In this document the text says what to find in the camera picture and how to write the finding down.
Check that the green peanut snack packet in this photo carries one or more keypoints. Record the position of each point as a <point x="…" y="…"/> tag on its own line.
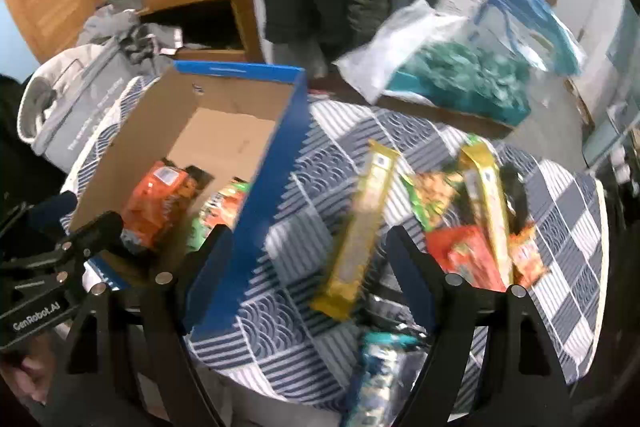
<point x="432" y="194"/>

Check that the blue cardboard box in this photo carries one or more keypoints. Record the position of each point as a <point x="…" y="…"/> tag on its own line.
<point x="225" y="142"/>

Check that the white plastic bag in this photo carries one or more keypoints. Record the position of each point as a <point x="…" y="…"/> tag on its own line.
<point x="395" y="47"/>

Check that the black silver snack packet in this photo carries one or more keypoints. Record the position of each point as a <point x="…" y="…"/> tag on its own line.
<point x="395" y="312"/>

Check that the blue plastic bag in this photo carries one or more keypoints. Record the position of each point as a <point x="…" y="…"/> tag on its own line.
<point x="525" y="7"/>

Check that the green and orange snack packet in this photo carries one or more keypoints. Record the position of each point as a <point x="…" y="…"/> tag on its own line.
<point x="220" y="207"/>

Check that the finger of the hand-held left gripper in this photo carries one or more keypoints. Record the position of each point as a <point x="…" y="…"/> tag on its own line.
<point x="97" y="232"/>
<point x="55" y="207"/>

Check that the person's left hand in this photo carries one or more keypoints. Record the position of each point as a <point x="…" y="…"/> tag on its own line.
<point x="25" y="372"/>

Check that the pile of teal packets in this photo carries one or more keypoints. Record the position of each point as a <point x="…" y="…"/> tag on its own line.
<point x="460" y="72"/>

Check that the grey tote bag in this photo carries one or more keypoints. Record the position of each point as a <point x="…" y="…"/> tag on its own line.
<point x="95" y="102"/>

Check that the heap of grey clothes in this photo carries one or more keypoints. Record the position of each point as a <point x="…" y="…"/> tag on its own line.
<point x="120" y="22"/>

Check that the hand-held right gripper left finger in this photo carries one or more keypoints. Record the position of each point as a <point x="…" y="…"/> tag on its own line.
<point x="215" y="247"/>

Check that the long yellow biscuit packet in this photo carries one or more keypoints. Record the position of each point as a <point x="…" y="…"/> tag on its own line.
<point x="362" y="222"/>
<point x="487" y="207"/>

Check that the crinkled orange yellow snack packet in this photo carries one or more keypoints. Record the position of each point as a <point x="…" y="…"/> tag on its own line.
<point x="530" y="257"/>

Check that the brown cardboard carton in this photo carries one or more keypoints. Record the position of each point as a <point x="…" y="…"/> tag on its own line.
<point x="450" y="117"/>

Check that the red snack packet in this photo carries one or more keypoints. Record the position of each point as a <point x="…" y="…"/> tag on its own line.
<point x="462" y="257"/>

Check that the dark cloth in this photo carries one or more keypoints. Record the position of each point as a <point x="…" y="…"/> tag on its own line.
<point x="25" y="157"/>

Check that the teal snack packet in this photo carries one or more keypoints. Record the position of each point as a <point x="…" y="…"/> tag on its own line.
<point x="377" y="372"/>

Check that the blue white patterned tablecloth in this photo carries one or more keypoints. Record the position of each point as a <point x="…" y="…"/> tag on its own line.
<point x="565" y="227"/>

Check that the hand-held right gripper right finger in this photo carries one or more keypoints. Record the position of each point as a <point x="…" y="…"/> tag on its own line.
<point x="410" y="277"/>

